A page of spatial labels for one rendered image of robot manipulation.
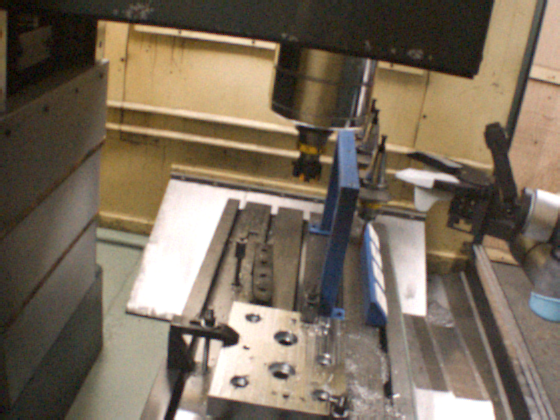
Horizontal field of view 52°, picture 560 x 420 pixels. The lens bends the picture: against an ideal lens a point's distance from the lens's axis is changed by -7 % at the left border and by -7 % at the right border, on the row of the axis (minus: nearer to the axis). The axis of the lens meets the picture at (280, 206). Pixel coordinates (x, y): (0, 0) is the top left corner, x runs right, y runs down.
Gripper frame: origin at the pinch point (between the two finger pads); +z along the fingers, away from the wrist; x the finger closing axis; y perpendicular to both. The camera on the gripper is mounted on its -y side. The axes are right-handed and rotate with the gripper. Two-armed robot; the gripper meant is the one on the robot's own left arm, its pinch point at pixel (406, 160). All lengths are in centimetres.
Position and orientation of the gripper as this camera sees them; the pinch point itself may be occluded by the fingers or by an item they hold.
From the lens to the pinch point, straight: 95.5
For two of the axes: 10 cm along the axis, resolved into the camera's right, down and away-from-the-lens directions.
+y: -1.8, 8.9, 4.1
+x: 3.3, -3.4, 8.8
